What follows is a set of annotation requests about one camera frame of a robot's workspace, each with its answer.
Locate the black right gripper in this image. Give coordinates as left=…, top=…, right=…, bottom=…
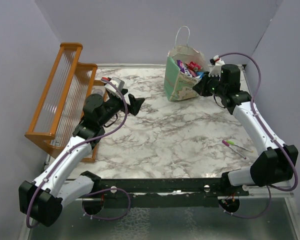
left=193, top=71, right=227, bottom=98

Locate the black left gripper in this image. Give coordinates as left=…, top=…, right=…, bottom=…
left=99, top=88, right=145, bottom=127

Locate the green illustrated paper bag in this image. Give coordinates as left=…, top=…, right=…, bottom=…
left=163, top=35, right=210, bottom=102

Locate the red snack packet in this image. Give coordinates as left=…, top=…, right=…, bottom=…
left=186, top=61, right=203, bottom=72

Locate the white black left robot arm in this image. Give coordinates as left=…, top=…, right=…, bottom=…
left=18, top=88, right=145, bottom=228

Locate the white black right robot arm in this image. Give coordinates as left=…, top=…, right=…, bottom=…
left=193, top=64, right=299, bottom=196

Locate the blue snack packet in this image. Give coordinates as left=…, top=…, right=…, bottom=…
left=194, top=72, right=205, bottom=80

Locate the purple snack packet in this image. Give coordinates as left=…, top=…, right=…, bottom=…
left=176, top=60, right=192, bottom=77

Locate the green capped marker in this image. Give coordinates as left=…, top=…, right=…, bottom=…
left=226, top=140, right=254, bottom=153

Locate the wooden acrylic display rack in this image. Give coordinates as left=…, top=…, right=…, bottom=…
left=25, top=42, right=104, bottom=158

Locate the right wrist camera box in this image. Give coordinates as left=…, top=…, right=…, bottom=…
left=209, top=55, right=225, bottom=77

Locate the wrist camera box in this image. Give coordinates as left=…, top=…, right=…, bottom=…
left=209, top=55, right=225, bottom=77
left=101, top=77, right=125, bottom=95

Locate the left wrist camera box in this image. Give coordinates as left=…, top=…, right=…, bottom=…
left=101, top=77, right=125, bottom=95

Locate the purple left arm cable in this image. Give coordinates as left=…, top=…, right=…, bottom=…
left=25, top=77, right=131, bottom=229

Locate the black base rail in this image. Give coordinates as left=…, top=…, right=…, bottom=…
left=81, top=176, right=250, bottom=216

